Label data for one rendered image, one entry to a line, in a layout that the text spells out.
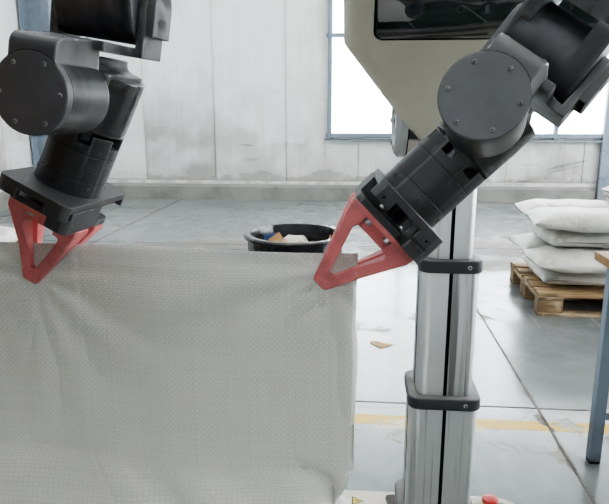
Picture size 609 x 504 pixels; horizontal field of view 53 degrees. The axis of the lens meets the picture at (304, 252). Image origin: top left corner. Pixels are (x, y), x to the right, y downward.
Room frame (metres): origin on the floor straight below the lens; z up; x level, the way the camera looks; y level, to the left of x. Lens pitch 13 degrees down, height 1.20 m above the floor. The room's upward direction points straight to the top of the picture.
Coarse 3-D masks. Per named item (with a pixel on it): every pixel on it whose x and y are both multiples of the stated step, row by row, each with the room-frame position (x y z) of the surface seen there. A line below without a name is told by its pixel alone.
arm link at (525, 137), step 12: (528, 120) 0.46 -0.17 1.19; (444, 132) 0.48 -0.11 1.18; (528, 132) 0.46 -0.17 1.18; (516, 144) 0.46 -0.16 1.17; (468, 156) 0.47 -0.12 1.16; (492, 156) 0.46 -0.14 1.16; (504, 156) 0.46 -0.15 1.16; (468, 168) 0.47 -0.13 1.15; (480, 168) 0.46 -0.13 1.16; (492, 168) 0.46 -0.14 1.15
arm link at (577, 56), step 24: (528, 0) 0.46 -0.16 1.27; (552, 0) 0.48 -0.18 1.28; (576, 0) 0.45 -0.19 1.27; (600, 0) 0.44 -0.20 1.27; (528, 24) 0.46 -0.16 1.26; (552, 24) 0.46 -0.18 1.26; (576, 24) 0.46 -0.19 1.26; (600, 24) 0.44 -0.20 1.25; (528, 48) 0.46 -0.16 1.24; (552, 48) 0.46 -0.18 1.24; (576, 48) 0.45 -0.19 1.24; (600, 48) 0.44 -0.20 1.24; (552, 72) 0.46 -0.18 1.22; (576, 72) 0.45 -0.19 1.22
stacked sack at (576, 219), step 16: (544, 208) 3.79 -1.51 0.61; (560, 208) 3.70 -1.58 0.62; (576, 208) 3.68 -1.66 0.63; (592, 208) 3.71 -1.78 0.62; (608, 208) 3.68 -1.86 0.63; (544, 224) 3.53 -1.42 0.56; (560, 224) 3.50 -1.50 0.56; (576, 224) 3.48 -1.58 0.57; (592, 224) 3.46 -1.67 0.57; (608, 224) 3.45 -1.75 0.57
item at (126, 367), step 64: (0, 256) 0.54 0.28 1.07; (128, 256) 0.51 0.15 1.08; (192, 256) 0.50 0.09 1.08; (256, 256) 0.49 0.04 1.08; (320, 256) 0.49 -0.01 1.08; (0, 320) 0.54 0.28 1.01; (64, 320) 0.53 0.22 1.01; (128, 320) 0.51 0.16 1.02; (192, 320) 0.50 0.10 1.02; (256, 320) 0.49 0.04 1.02; (320, 320) 0.49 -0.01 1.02; (0, 384) 0.54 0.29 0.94; (64, 384) 0.53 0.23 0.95; (128, 384) 0.51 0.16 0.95; (192, 384) 0.50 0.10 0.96; (256, 384) 0.49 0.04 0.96; (320, 384) 0.49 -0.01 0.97; (0, 448) 0.54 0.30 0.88; (64, 448) 0.53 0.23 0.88; (128, 448) 0.52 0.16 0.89; (192, 448) 0.50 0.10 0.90; (256, 448) 0.49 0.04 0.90; (320, 448) 0.49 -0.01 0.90
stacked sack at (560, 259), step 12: (528, 252) 3.75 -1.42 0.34; (540, 252) 3.64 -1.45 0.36; (552, 252) 3.58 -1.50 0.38; (564, 252) 3.56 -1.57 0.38; (576, 252) 3.54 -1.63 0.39; (588, 252) 3.52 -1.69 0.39; (540, 264) 3.47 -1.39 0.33; (552, 264) 3.44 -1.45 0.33; (564, 264) 3.43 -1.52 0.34; (576, 264) 3.43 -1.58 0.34; (588, 264) 3.42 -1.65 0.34; (600, 264) 3.42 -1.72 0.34
